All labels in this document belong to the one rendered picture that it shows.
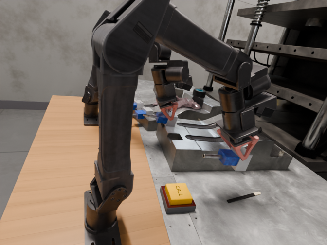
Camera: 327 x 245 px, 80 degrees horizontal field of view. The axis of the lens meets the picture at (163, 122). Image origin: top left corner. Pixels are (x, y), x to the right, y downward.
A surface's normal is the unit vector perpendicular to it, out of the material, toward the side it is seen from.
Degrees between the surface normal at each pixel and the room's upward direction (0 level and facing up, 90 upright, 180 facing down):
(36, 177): 0
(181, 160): 90
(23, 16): 90
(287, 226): 0
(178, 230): 0
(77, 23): 90
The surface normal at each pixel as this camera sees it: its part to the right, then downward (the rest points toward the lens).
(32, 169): 0.17, -0.90
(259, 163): 0.23, 0.43
